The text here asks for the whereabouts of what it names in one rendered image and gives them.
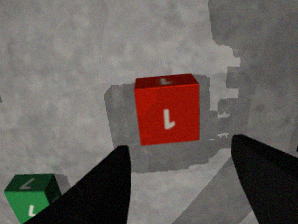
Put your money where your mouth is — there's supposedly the red block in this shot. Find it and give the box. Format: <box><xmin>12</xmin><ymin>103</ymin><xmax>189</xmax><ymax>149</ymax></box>
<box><xmin>134</xmin><ymin>73</ymin><xmax>200</xmax><ymax>145</ymax></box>

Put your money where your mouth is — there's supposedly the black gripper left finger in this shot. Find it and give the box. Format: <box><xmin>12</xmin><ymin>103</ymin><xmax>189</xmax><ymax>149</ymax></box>
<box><xmin>24</xmin><ymin>145</ymin><xmax>130</xmax><ymax>224</ymax></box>

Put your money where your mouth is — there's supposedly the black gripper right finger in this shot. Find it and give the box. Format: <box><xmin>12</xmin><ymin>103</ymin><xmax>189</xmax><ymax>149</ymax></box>
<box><xmin>231</xmin><ymin>135</ymin><xmax>298</xmax><ymax>224</ymax></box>

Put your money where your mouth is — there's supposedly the green block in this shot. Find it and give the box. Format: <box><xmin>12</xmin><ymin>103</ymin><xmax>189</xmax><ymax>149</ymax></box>
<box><xmin>4</xmin><ymin>173</ymin><xmax>61</xmax><ymax>224</ymax></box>

